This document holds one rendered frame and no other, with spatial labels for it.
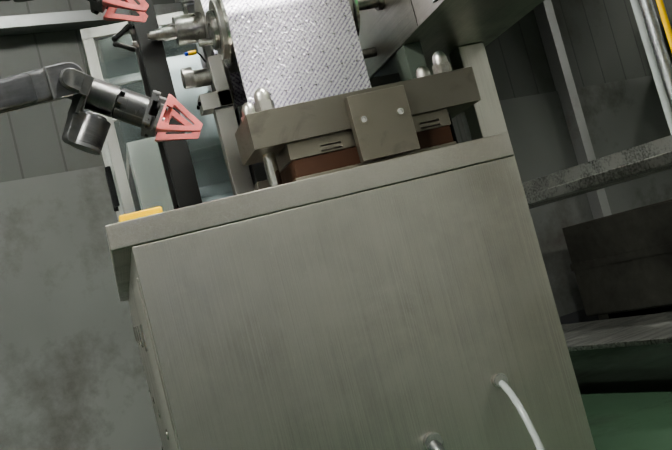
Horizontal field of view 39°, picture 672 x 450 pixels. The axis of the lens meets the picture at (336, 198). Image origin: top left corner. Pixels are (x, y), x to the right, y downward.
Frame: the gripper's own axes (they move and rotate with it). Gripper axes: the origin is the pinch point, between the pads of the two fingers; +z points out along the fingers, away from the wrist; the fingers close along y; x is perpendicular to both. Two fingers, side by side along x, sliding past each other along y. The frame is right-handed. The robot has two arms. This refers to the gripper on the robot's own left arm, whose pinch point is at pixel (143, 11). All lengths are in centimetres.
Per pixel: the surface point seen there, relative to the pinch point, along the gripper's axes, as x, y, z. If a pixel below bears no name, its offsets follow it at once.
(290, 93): -2.8, 5.8, 31.1
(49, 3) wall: 85, -327, -90
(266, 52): 2.1, 5.9, 23.8
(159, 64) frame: -0.1, -27.3, 4.5
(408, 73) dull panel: 13, 3, 50
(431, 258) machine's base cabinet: -24, 31, 61
